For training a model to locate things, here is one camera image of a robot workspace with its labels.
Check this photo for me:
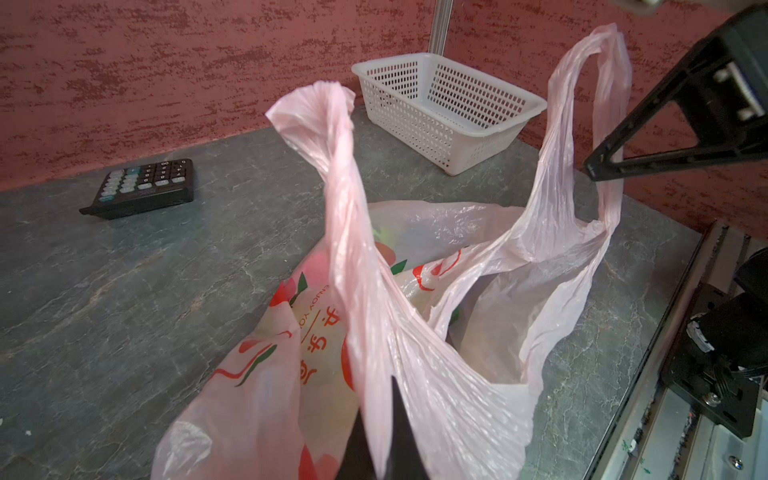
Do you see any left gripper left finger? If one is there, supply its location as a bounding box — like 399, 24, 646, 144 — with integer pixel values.
335, 413, 377, 480

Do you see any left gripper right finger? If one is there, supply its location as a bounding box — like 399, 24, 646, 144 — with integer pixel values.
384, 377, 429, 480

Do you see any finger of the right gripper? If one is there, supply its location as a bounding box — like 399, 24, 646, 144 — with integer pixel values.
584, 35, 767, 181

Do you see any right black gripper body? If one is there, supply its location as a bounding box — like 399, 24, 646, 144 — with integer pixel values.
715, 2, 767, 150

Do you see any pink plastic bag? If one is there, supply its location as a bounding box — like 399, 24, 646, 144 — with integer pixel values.
151, 24, 632, 479

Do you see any white plastic basket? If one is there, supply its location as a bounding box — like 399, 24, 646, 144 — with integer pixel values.
352, 53, 547, 176

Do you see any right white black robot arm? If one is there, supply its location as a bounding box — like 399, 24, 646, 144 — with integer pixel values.
584, 2, 767, 377

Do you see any black calculator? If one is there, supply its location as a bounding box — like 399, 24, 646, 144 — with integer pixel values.
79, 158, 194, 220

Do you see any aluminium front rail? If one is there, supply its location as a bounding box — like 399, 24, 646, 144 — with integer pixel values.
585, 222, 767, 479

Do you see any right aluminium corner post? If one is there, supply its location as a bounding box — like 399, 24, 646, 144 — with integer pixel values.
428, 0, 454, 55

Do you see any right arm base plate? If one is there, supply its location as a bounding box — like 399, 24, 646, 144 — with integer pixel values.
660, 284, 767, 439

